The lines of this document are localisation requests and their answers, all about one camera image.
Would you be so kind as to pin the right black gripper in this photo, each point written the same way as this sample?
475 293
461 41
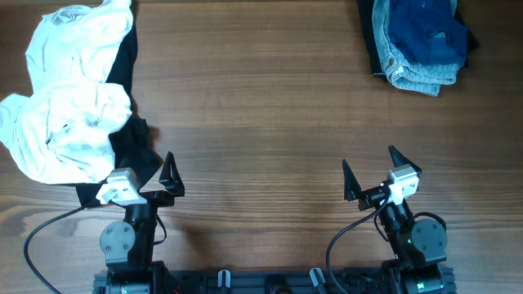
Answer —
353 191

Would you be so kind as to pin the light blue denim jeans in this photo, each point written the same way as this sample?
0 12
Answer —
400 73

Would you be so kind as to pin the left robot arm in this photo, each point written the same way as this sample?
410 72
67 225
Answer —
128 244

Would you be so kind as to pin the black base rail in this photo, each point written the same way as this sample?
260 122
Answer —
353 280

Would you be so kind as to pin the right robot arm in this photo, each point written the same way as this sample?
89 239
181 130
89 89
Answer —
418 240

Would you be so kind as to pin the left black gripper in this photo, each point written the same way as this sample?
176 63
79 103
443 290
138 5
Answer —
169 180

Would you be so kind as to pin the white t-shirt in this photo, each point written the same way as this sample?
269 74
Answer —
60 134

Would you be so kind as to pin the black t-shirt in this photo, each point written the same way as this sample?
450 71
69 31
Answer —
131 143

